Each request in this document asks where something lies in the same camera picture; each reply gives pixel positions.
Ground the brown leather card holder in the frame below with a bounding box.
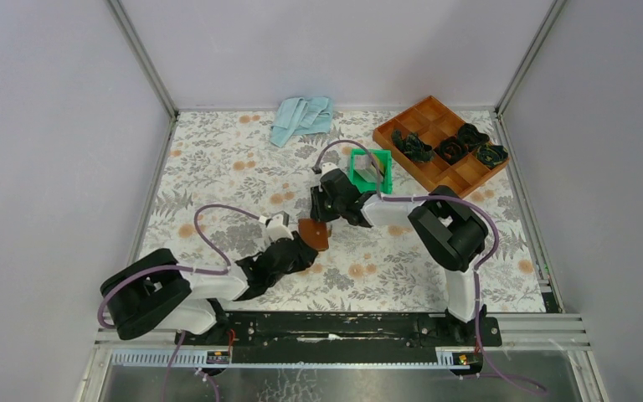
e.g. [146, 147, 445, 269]
[297, 218, 330, 252]

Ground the silver credit card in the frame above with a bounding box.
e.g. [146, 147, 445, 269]
[353, 155, 378, 183]

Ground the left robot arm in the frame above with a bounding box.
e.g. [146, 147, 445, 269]
[97, 232, 318, 344]

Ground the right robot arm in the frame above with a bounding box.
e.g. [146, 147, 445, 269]
[310, 163, 489, 345]

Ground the green plastic basket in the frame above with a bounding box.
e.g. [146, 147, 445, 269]
[349, 148, 393, 194]

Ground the dark rolled sock left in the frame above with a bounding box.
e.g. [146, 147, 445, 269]
[391, 130, 435, 163]

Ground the dark rolled sock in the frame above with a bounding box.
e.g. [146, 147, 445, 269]
[391, 130, 435, 163]
[473, 143, 509, 169]
[456, 123, 490, 153]
[435, 137, 468, 165]

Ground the light blue cloth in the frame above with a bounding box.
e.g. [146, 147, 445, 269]
[270, 96, 334, 147]

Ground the orange compartment tray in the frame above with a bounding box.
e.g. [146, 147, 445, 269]
[373, 96, 510, 198]

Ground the dark rolled sock middle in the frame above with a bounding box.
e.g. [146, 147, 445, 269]
[435, 137, 468, 165]

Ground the dark rolled sock top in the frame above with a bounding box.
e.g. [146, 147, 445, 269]
[456, 123, 490, 153]

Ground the dark rolled sock right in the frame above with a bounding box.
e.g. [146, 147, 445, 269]
[473, 143, 509, 169]

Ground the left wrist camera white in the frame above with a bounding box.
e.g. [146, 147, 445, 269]
[262, 211, 294, 242]

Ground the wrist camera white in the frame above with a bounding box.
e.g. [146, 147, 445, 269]
[262, 211, 294, 242]
[313, 162, 339, 176]

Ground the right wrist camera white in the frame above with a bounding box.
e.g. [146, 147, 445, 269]
[313, 162, 339, 176]

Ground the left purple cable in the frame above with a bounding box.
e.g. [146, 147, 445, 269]
[96, 204, 270, 329]

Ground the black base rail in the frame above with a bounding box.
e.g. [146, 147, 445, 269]
[175, 312, 502, 364]

